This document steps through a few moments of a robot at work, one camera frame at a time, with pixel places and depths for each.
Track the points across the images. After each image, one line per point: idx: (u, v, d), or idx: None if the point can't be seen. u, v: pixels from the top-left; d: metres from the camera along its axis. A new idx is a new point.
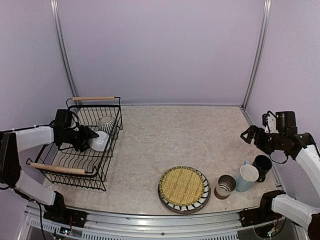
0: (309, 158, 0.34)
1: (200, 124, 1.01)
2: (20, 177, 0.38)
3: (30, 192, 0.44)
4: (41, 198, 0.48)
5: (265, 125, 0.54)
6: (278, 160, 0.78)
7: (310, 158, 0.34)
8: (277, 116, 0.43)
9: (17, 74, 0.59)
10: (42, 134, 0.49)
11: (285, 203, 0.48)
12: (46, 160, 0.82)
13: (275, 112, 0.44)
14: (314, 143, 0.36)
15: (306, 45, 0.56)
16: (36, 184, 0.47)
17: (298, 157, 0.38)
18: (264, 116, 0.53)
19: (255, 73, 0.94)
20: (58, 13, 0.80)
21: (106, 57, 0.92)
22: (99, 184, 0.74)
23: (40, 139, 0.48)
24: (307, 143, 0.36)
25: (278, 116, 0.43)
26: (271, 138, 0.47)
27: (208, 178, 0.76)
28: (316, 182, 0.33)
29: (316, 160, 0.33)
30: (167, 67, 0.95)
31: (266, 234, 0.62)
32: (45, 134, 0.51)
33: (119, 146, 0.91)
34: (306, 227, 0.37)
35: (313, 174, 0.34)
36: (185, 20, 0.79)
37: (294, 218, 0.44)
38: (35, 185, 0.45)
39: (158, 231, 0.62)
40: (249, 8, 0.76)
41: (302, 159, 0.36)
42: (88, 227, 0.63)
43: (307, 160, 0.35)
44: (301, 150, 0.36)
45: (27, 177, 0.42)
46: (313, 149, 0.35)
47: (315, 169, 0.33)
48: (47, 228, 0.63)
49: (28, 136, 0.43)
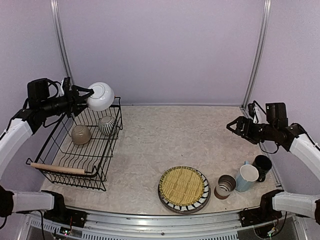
0: (303, 146, 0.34)
1: (200, 124, 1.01)
2: (13, 206, 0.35)
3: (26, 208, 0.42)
4: (38, 205, 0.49)
5: (253, 116, 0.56)
6: (278, 159, 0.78)
7: (304, 144, 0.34)
8: (267, 107, 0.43)
9: (17, 74, 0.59)
10: (18, 137, 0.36)
11: (287, 198, 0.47)
12: (46, 160, 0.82)
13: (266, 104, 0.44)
14: (306, 133, 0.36)
15: (306, 45, 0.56)
16: (32, 196, 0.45)
17: (290, 148, 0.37)
18: (250, 104, 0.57)
19: (255, 73, 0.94)
20: (58, 13, 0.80)
21: (106, 57, 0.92)
22: (99, 184, 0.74)
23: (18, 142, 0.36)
24: (299, 134, 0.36)
25: (269, 107, 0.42)
26: (262, 129, 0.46)
27: (208, 178, 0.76)
28: (313, 168, 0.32)
29: (310, 146, 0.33)
30: (167, 67, 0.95)
31: (266, 234, 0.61)
32: (21, 133, 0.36)
33: (119, 146, 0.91)
34: (313, 214, 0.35)
35: (309, 159, 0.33)
36: (185, 20, 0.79)
37: (299, 210, 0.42)
38: (31, 198, 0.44)
39: (158, 231, 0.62)
40: (250, 8, 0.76)
41: (295, 149, 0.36)
42: (88, 227, 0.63)
43: (301, 148, 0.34)
44: (295, 139, 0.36)
45: (22, 197, 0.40)
46: (306, 138, 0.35)
47: (312, 155, 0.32)
48: (47, 228, 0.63)
49: (1, 156, 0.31)
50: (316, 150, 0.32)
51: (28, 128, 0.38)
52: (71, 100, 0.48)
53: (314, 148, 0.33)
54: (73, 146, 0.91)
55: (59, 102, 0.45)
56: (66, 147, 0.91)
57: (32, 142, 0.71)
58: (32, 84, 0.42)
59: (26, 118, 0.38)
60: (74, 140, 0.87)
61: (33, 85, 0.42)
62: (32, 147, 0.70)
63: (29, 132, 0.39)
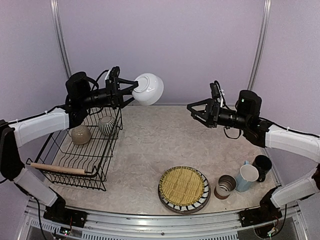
0: (278, 135, 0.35)
1: (200, 124, 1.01)
2: (19, 176, 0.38)
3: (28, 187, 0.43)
4: (38, 195, 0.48)
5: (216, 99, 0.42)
6: (278, 159, 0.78)
7: (280, 133, 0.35)
8: (242, 99, 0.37)
9: (17, 74, 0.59)
10: (54, 123, 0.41)
11: (283, 192, 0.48)
12: (46, 160, 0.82)
13: (241, 95, 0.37)
14: (273, 123, 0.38)
15: (307, 45, 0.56)
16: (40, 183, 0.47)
17: (268, 143, 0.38)
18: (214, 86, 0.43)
19: (255, 73, 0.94)
20: (58, 13, 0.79)
21: (106, 58, 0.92)
22: (99, 184, 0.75)
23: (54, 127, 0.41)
24: (269, 127, 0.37)
25: (245, 100, 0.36)
26: (232, 117, 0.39)
27: (208, 178, 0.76)
28: (302, 151, 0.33)
29: (283, 132, 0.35)
30: (167, 67, 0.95)
31: (266, 234, 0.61)
32: (57, 121, 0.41)
33: (120, 146, 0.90)
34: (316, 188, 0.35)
35: (291, 145, 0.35)
36: (185, 20, 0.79)
37: (298, 196, 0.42)
38: (38, 183, 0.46)
39: (158, 231, 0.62)
40: (250, 8, 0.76)
41: (274, 141, 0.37)
42: (88, 227, 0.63)
43: (278, 137, 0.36)
44: (267, 133, 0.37)
45: (28, 174, 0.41)
46: (275, 127, 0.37)
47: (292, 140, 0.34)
48: (46, 228, 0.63)
49: (30, 130, 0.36)
50: (292, 134, 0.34)
51: (66, 120, 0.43)
52: (110, 94, 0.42)
53: (290, 133, 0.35)
54: (73, 146, 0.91)
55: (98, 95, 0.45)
56: (66, 146, 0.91)
57: (32, 142, 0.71)
58: (70, 84, 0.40)
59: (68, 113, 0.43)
60: (75, 140, 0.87)
61: (70, 86, 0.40)
62: (31, 147, 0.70)
63: (65, 125, 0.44)
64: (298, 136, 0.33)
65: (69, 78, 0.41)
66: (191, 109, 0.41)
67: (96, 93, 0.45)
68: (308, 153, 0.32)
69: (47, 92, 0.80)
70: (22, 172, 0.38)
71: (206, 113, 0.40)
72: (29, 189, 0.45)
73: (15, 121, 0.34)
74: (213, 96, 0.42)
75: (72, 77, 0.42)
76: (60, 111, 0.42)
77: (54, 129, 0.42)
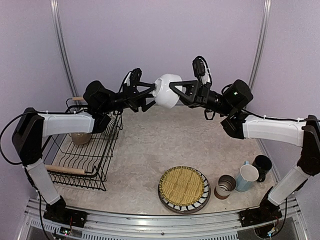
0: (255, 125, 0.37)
1: (200, 124, 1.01)
2: (33, 164, 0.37)
3: (38, 180, 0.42)
4: (44, 192, 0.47)
5: (199, 76, 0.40)
6: (277, 159, 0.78)
7: (257, 123, 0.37)
8: (235, 92, 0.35)
9: (17, 74, 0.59)
10: (78, 123, 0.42)
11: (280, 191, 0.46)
12: (46, 160, 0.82)
13: (236, 88, 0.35)
14: (250, 113, 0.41)
15: (307, 45, 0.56)
16: (50, 180, 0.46)
17: (246, 134, 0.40)
18: (198, 62, 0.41)
19: (255, 73, 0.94)
20: (58, 13, 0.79)
21: (106, 58, 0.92)
22: (99, 184, 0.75)
23: (76, 128, 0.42)
24: (245, 117, 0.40)
25: (238, 94, 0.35)
26: (218, 101, 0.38)
27: (208, 178, 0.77)
28: (282, 137, 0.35)
29: (258, 121, 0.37)
30: (167, 67, 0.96)
31: (266, 234, 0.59)
32: (82, 123, 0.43)
33: (120, 146, 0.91)
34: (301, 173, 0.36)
35: (269, 133, 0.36)
36: (184, 20, 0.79)
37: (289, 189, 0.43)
38: (48, 181, 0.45)
39: (158, 231, 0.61)
40: (250, 8, 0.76)
41: (252, 132, 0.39)
42: (88, 227, 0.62)
43: (256, 126, 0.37)
44: (244, 124, 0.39)
45: (42, 168, 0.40)
46: (251, 117, 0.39)
47: (269, 128, 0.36)
48: (47, 228, 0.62)
49: (56, 124, 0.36)
50: (269, 121, 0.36)
51: (90, 125, 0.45)
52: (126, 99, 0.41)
53: (266, 120, 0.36)
54: (73, 146, 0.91)
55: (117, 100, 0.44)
56: (66, 147, 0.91)
57: None
58: (87, 97, 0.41)
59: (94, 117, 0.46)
60: (75, 140, 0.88)
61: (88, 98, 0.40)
62: None
63: (86, 128, 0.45)
64: (275, 123, 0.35)
65: (85, 91, 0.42)
66: (174, 89, 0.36)
67: (114, 97, 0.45)
68: (291, 139, 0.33)
69: (46, 92, 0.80)
70: (36, 162, 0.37)
71: (192, 96, 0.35)
72: (37, 183, 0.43)
73: (45, 113, 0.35)
74: (198, 73, 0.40)
75: (88, 89, 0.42)
76: (87, 115, 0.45)
77: (75, 130, 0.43)
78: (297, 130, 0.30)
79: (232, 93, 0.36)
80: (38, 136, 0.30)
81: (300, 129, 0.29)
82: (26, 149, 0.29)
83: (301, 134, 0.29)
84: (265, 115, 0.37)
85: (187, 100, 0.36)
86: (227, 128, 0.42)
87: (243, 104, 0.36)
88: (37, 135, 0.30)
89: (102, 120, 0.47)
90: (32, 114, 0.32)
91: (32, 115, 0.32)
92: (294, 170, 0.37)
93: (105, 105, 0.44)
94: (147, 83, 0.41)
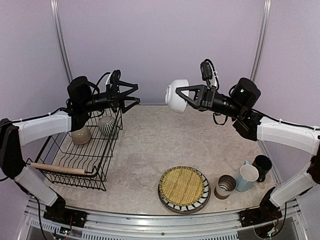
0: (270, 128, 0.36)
1: (200, 124, 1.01)
2: (18, 175, 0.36)
3: (28, 187, 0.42)
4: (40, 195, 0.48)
5: (206, 80, 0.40)
6: (277, 159, 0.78)
7: (272, 126, 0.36)
8: (242, 89, 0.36)
9: (17, 73, 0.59)
10: (57, 125, 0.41)
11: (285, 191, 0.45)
12: (46, 160, 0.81)
13: (241, 84, 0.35)
14: (264, 115, 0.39)
15: (307, 45, 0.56)
16: (42, 183, 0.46)
17: (259, 137, 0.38)
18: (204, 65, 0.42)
19: (255, 73, 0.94)
20: (58, 13, 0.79)
21: (106, 58, 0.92)
22: (99, 184, 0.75)
23: (56, 129, 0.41)
24: (259, 119, 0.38)
25: (244, 91, 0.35)
26: (226, 103, 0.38)
27: (208, 178, 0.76)
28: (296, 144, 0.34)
29: (273, 125, 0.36)
30: (167, 67, 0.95)
31: (266, 234, 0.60)
32: (60, 123, 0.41)
33: (120, 146, 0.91)
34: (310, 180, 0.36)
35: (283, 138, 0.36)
36: (184, 20, 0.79)
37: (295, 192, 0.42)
38: (41, 185, 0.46)
39: (158, 231, 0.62)
40: (250, 8, 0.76)
41: (265, 135, 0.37)
42: (88, 227, 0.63)
43: (270, 130, 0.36)
44: (259, 126, 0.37)
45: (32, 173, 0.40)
46: (265, 119, 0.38)
47: (284, 134, 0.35)
48: (46, 228, 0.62)
49: (32, 130, 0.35)
50: (285, 126, 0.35)
51: (69, 123, 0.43)
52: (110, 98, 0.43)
53: (281, 125, 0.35)
54: (73, 146, 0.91)
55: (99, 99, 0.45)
56: (66, 147, 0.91)
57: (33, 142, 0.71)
58: (71, 89, 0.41)
59: (71, 115, 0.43)
60: (75, 140, 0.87)
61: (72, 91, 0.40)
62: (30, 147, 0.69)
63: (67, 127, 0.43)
64: (290, 128, 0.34)
65: (70, 84, 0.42)
66: (181, 94, 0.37)
67: (96, 97, 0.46)
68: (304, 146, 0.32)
69: (46, 91, 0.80)
70: (22, 171, 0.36)
71: (198, 100, 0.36)
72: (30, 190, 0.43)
73: (19, 120, 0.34)
74: (205, 77, 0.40)
75: (73, 81, 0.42)
76: (64, 114, 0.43)
77: (57, 131, 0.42)
78: (313, 139, 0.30)
79: (239, 92, 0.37)
80: (16, 146, 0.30)
81: (317, 137, 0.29)
82: (7, 161, 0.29)
83: (317, 143, 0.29)
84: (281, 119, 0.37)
85: (194, 105, 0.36)
86: (240, 129, 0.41)
87: (253, 101, 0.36)
88: (14, 145, 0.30)
89: (81, 116, 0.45)
90: (5, 125, 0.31)
91: (5, 127, 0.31)
92: (303, 176, 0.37)
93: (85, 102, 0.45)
94: (130, 84, 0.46)
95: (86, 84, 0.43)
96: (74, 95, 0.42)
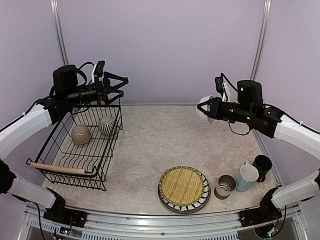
0: (288, 129, 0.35)
1: (200, 124, 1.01)
2: (10, 187, 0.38)
3: (22, 194, 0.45)
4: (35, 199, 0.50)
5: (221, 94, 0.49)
6: (277, 159, 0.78)
7: (292, 127, 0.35)
8: (242, 88, 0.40)
9: (17, 73, 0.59)
10: (34, 123, 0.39)
11: (289, 193, 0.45)
12: (46, 160, 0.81)
13: (240, 84, 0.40)
14: (285, 113, 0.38)
15: (307, 45, 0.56)
16: (34, 187, 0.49)
17: (276, 134, 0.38)
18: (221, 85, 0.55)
19: (255, 73, 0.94)
20: (58, 13, 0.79)
21: (106, 58, 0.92)
22: (99, 184, 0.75)
23: (34, 127, 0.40)
24: (280, 117, 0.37)
25: (244, 88, 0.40)
26: (233, 110, 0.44)
27: (208, 178, 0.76)
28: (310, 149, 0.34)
29: (295, 126, 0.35)
30: (167, 67, 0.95)
31: (266, 234, 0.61)
32: (37, 120, 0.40)
33: (120, 146, 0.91)
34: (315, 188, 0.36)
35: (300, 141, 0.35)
36: (184, 20, 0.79)
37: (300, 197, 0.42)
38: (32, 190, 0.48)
39: (158, 231, 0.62)
40: (250, 7, 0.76)
41: (282, 134, 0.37)
42: (88, 227, 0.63)
43: (290, 130, 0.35)
44: (280, 125, 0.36)
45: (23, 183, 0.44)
46: (287, 118, 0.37)
47: (301, 137, 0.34)
48: (45, 228, 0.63)
49: (11, 138, 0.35)
50: (304, 130, 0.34)
51: (46, 117, 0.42)
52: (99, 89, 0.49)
53: (301, 128, 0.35)
54: (73, 146, 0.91)
55: (86, 91, 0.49)
56: (66, 146, 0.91)
57: (33, 142, 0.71)
58: (58, 73, 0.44)
59: (48, 107, 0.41)
60: (75, 140, 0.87)
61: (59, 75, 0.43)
62: (30, 147, 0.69)
63: (46, 121, 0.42)
64: (309, 133, 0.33)
65: (58, 68, 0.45)
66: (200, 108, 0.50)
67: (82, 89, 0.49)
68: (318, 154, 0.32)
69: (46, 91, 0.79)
70: (12, 183, 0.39)
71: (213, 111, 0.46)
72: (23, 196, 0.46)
73: None
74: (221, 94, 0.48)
75: (62, 67, 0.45)
76: (36, 109, 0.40)
77: (36, 129, 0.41)
78: None
79: (242, 93, 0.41)
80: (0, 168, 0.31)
81: None
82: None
83: None
84: (302, 122, 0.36)
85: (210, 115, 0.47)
86: (257, 127, 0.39)
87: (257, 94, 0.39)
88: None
89: (59, 104, 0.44)
90: None
91: None
92: (309, 183, 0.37)
93: (70, 90, 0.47)
94: (120, 78, 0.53)
95: (74, 72, 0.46)
96: (59, 79, 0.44)
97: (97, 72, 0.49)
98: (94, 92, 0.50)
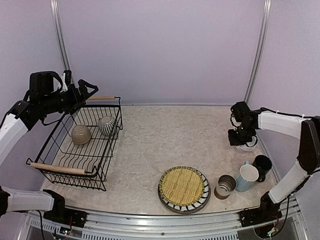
0: (267, 116, 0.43)
1: (200, 124, 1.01)
2: (8, 206, 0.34)
3: (22, 208, 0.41)
4: (36, 205, 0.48)
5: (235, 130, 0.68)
6: (277, 159, 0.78)
7: (268, 115, 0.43)
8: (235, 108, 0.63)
9: (17, 73, 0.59)
10: (11, 136, 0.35)
11: (280, 185, 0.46)
12: (46, 160, 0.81)
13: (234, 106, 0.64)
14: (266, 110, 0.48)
15: (307, 45, 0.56)
16: (29, 196, 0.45)
17: (261, 123, 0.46)
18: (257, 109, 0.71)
19: (255, 73, 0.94)
20: (58, 13, 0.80)
21: (106, 58, 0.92)
22: (99, 184, 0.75)
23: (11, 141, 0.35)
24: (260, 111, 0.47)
25: (235, 108, 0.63)
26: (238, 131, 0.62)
27: (208, 178, 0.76)
28: (287, 130, 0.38)
29: (271, 114, 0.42)
30: (167, 67, 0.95)
31: (266, 234, 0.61)
32: (12, 132, 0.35)
33: (120, 146, 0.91)
34: (300, 170, 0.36)
35: (277, 126, 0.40)
36: (184, 20, 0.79)
37: (290, 186, 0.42)
38: (31, 198, 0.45)
39: (158, 231, 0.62)
40: (250, 7, 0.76)
41: (263, 122, 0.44)
42: (88, 227, 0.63)
43: (267, 118, 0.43)
44: (258, 115, 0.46)
45: (19, 197, 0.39)
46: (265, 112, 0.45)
47: (275, 120, 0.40)
48: (46, 228, 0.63)
49: None
50: (278, 114, 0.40)
51: (21, 126, 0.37)
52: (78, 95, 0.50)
53: (276, 114, 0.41)
54: (73, 146, 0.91)
55: (63, 98, 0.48)
56: (66, 146, 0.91)
57: (32, 142, 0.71)
58: (35, 75, 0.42)
59: (20, 116, 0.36)
60: (74, 140, 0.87)
61: (38, 79, 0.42)
62: (29, 147, 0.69)
63: (22, 131, 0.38)
64: (282, 116, 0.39)
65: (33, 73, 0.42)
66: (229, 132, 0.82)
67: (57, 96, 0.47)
68: (294, 132, 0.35)
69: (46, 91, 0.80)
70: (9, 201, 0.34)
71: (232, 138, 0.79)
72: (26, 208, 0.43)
73: None
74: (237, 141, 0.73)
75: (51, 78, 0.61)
76: (9, 120, 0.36)
77: (12, 142, 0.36)
78: (297, 123, 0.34)
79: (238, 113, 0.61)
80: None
81: (300, 121, 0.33)
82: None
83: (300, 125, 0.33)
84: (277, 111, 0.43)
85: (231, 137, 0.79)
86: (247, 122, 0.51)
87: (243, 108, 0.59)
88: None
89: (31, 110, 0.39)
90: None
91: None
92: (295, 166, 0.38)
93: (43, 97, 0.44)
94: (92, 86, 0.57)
95: (50, 78, 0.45)
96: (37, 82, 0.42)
97: (67, 81, 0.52)
98: (70, 99, 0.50)
